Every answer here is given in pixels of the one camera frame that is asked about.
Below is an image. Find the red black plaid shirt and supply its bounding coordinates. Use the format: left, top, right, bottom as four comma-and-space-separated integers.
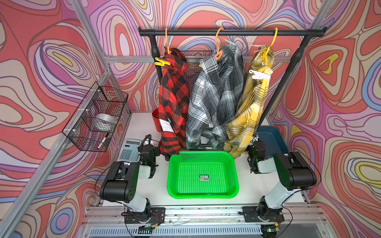
158, 48, 190, 158

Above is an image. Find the yellow clothespin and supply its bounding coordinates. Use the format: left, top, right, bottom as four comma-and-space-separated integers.
154, 57, 171, 67

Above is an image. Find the orange hanger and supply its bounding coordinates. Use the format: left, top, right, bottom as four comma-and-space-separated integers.
214, 27, 224, 61
165, 28, 171, 54

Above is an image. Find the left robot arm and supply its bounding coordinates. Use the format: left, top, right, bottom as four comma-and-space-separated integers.
99, 134, 160, 224

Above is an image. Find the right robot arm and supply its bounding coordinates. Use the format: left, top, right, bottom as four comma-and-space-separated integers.
247, 139, 317, 222

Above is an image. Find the yellow hanger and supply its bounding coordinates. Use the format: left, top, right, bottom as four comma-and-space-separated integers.
261, 27, 278, 66

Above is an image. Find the dark teal tray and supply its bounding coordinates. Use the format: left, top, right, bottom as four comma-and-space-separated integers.
257, 126, 288, 159

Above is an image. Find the grey calculator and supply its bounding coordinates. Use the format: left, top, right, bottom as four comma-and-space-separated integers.
117, 138, 141, 162

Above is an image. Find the yellow plaid shirt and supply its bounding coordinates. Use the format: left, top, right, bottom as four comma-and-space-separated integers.
224, 46, 274, 159

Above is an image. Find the red pen cup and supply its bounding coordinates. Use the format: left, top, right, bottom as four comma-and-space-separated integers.
151, 109, 161, 132

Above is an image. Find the green plastic basket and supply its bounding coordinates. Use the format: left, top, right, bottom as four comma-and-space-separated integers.
167, 151, 239, 199

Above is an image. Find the grey tape roll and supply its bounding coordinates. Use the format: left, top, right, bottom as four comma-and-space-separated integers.
90, 113, 117, 132

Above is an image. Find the sticker in green basket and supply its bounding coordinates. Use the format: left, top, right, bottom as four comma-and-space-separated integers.
199, 175, 209, 181

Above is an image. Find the grey plaid shirt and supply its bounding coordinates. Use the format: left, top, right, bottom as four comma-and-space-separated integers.
186, 45, 245, 150

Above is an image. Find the teal clothespin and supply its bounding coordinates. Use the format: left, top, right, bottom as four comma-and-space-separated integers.
224, 39, 236, 46

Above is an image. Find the black clothes rack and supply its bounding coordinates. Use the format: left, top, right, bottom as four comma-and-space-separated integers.
138, 26, 327, 149

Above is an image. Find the white marker in wire basket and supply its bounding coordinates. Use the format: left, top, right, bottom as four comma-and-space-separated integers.
97, 133, 109, 150

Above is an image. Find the black wire basket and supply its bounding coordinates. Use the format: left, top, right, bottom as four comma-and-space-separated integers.
62, 82, 129, 152

